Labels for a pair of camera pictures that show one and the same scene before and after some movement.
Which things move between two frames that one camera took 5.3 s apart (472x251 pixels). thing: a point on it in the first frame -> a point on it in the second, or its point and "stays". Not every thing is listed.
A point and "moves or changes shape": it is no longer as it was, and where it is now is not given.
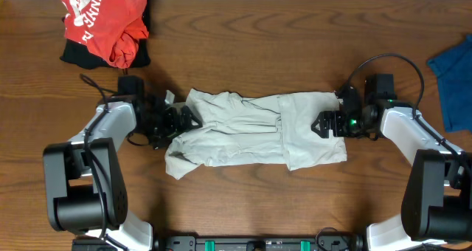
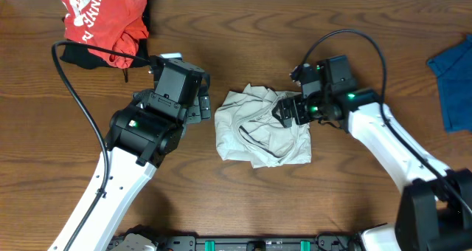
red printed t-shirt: (110, 23) stays
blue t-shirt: (453, 69) stays
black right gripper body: (346, 125) -> (305, 110)
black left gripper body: (158, 128) -> (202, 111)
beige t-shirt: (260, 130) moves or changes shape
